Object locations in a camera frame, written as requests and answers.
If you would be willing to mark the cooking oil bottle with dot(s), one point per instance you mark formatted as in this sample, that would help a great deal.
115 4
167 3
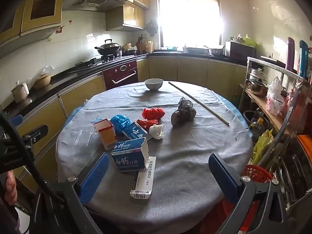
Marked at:
257 128

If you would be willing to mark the long wooden stick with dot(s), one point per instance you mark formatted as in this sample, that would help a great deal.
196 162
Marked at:
202 104

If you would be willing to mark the blue toothpaste box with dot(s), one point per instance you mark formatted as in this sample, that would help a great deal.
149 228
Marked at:
131 155

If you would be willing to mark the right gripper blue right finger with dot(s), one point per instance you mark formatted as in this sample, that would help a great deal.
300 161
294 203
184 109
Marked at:
227 178

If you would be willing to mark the blue white carton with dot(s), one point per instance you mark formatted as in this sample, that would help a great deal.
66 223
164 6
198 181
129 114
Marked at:
135 131

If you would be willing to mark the white pink plastic bag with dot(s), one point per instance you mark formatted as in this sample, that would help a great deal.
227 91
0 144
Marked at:
274 100

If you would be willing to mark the teal thermos bottle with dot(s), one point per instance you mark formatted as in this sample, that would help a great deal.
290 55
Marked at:
303 59

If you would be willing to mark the black wok with lid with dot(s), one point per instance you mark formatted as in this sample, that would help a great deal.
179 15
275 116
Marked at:
110 48

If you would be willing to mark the dark red oven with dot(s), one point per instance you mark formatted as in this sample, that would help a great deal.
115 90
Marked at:
121 75

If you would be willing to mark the person's left hand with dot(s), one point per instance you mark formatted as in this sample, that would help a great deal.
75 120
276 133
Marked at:
10 189

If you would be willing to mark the metal storage shelf rack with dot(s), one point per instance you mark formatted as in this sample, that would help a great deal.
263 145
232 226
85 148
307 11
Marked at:
288 157

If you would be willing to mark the purple thermos bottle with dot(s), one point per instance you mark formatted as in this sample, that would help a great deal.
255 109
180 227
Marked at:
290 54

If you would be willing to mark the white paper ball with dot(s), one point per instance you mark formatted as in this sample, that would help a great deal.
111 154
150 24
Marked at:
156 131

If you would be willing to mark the white ceramic jar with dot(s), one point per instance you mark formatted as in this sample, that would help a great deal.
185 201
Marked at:
20 91

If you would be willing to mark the steel pot on shelf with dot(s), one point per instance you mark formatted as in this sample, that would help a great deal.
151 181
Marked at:
257 88

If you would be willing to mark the red plastic bag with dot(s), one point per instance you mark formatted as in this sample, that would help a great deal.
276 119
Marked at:
153 113

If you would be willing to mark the white ceramic bowl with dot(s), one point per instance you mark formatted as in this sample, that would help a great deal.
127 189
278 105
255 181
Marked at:
154 83

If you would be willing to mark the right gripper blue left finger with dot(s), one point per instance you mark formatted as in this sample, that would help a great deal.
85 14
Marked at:
91 176

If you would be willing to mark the blue under cloth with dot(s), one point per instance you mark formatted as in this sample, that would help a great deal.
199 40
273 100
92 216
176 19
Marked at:
73 113

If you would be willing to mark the orange white medicine box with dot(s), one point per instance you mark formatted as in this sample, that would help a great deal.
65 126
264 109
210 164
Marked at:
106 132

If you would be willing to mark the black microwave oven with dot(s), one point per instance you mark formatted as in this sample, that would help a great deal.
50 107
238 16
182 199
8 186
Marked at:
239 51

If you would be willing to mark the clear plastic clamshell tray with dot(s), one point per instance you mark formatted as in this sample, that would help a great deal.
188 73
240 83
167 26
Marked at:
83 138

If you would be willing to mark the white long barcode box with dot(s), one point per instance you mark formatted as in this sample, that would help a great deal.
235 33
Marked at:
143 184

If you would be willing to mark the brown clay pot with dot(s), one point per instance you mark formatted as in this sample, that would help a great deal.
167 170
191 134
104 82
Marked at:
42 82

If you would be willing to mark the red plastic trash basket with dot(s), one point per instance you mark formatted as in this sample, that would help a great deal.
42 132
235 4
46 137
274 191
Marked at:
257 174

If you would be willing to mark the orange red plastic wrapper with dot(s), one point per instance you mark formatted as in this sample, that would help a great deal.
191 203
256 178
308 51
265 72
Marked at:
146 124

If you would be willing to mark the yellow plastic bag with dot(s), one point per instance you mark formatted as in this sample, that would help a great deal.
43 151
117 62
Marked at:
261 146

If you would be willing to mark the black plastic bag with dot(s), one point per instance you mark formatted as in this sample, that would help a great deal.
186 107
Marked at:
185 113

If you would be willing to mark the grey tablecloth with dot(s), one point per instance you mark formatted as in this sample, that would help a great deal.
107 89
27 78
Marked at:
184 190

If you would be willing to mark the blue plastic bag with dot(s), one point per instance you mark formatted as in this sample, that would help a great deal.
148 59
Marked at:
120 122

